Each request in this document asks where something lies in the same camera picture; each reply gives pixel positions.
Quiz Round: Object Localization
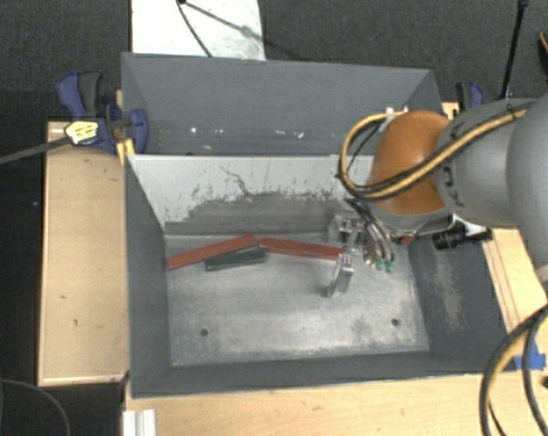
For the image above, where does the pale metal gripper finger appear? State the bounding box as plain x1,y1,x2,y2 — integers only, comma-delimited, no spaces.
329,253,356,299
324,254,346,296

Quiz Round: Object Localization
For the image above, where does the red-brown flat block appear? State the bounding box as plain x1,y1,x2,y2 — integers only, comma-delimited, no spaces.
257,237,348,261
165,234,258,271

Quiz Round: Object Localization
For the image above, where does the grey metal bin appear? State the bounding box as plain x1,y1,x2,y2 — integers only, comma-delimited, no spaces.
120,52,516,398

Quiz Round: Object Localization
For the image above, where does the dark green flat block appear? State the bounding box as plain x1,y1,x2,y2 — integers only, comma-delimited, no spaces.
204,248,269,273

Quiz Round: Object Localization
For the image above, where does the pale wood board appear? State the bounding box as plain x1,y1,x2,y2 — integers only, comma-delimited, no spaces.
36,120,132,388

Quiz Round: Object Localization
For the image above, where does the black cylinder on white bracket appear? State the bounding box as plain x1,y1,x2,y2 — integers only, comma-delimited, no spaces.
431,214,493,252

